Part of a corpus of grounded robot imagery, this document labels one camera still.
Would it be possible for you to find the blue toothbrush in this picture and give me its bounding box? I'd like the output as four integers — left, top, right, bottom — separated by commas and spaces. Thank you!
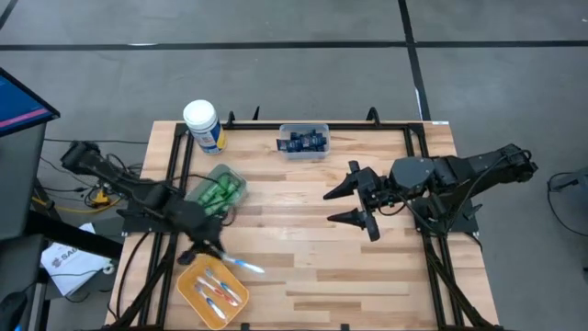
193, 282, 228, 321
215, 251, 266, 276
203, 267, 243, 305

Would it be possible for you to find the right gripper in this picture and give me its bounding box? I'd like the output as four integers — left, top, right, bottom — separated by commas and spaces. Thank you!
322, 160, 391, 243

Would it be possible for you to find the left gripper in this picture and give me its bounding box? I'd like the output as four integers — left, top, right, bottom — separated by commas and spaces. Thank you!
174, 201, 230, 267

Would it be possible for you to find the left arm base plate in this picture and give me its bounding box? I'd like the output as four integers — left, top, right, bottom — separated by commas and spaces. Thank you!
117, 209, 185, 236

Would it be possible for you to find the grey plastic bin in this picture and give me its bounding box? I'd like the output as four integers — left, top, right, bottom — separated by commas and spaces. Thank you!
185, 163, 250, 218

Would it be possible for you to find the red toothbrush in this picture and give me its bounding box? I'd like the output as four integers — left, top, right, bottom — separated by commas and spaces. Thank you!
196, 275, 241, 308

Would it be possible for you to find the clear plastic bin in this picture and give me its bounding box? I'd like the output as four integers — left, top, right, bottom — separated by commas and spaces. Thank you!
278, 122, 332, 162

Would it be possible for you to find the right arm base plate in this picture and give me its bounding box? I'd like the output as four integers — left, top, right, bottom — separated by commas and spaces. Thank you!
410, 196, 480, 234

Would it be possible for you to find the white wipes canister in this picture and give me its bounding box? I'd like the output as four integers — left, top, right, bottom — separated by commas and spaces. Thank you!
182, 98, 228, 155

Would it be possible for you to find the white printed paper box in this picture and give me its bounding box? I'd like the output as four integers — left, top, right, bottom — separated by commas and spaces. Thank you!
40, 222, 114, 298

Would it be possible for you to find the yellow plastic bin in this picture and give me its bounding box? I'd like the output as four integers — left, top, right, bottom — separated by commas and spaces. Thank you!
175, 253, 251, 331

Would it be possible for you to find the yellow cable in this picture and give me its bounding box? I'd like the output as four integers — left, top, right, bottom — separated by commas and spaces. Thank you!
30, 187, 126, 215

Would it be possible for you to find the grey cabinet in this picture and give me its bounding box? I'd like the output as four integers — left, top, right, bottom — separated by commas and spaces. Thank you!
0, 122, 48, 243

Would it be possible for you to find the black computer mouse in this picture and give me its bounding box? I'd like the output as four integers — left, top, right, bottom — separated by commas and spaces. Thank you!
0, 291, 28, 331

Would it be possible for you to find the monitor with blue screen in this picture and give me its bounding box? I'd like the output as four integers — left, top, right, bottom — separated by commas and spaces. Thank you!
0, 67, 62, 139

